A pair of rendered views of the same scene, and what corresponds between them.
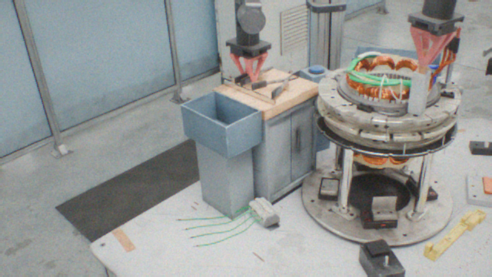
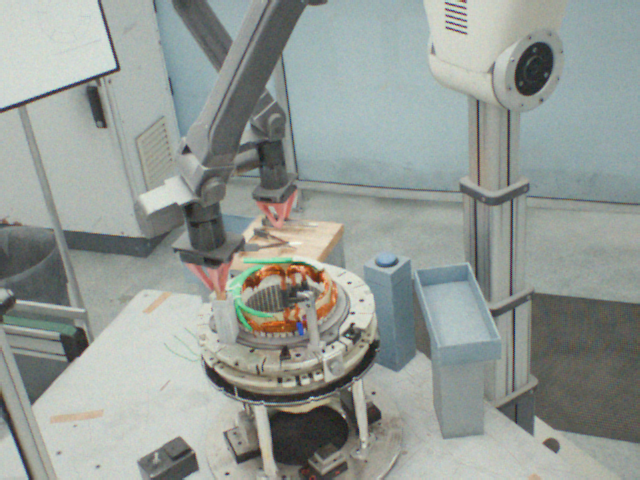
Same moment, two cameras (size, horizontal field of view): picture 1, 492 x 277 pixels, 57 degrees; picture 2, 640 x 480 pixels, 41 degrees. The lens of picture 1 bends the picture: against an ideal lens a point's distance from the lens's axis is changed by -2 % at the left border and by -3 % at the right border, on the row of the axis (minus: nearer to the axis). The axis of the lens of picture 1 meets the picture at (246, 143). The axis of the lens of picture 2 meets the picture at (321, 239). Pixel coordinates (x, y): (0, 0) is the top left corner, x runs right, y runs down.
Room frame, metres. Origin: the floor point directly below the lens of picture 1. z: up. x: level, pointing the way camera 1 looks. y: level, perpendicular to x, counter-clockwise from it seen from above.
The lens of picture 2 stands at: (0.54, -1.54, 1.98)
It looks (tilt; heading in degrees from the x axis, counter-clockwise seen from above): 30 degrees down; 67
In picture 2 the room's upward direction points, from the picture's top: 7 degrees counter-clockwise
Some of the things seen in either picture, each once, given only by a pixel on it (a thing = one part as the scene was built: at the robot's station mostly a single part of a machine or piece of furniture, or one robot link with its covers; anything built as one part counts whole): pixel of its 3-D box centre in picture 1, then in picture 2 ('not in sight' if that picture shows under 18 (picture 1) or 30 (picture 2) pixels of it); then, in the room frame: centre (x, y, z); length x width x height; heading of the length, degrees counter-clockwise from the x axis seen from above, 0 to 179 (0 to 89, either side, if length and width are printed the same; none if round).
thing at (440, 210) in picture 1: (375, 192); (304, 433); (0.97, -0.33, 0.80); 0.39 x 0.39 x 0.01
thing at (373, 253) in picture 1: (381, 263); (167, 462); (0.70, -0.27, 0.81); 0.10 x 0.06 x 0.06; 11
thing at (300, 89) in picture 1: (266, 91); (283, 245); (1.08, -0.06, 1.05); 0.20 x 0.19 x 0.02; 131
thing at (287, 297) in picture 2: (451, 42); (295, 293); (0.95, -0.46, 1.21); 0.04 x 0.04 x 0.03; 46
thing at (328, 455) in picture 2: (420, 181); (326, 458); (0.96, -0.45, 0.83); 0.05 x 0.04 x 0.02; 10
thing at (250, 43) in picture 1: (247, 35); (273, 175); (1.10, -0.02, 1.20); 0.10 x 0.07 x 0.07; 42
